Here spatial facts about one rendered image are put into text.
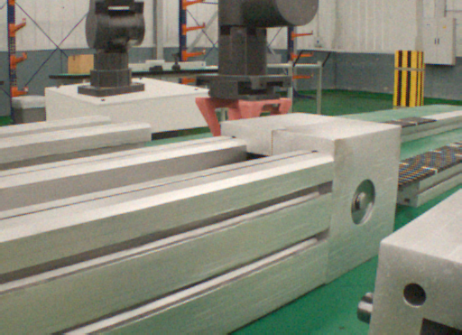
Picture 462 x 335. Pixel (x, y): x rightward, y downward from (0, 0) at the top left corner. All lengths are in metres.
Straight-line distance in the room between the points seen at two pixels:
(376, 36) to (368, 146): 12.74
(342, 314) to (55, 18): 8.35
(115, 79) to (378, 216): 0.69
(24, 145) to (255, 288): 0.21
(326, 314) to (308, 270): 0.03
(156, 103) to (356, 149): 0.66
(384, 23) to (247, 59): 12.47
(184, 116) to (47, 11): 7.63
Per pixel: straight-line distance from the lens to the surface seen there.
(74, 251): 0.19
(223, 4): 0.55
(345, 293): 0.31
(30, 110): 5.41
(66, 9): 8.63
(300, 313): 0.28
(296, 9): 0.48
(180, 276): 0.22
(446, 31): 11.89
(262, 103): 0.52
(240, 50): 0.53
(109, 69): 0.95
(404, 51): 6.85
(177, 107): 0.95
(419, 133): 0.94
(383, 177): 0.35
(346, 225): 0.32
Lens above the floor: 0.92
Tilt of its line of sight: 13 degrees down
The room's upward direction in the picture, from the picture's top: straight up
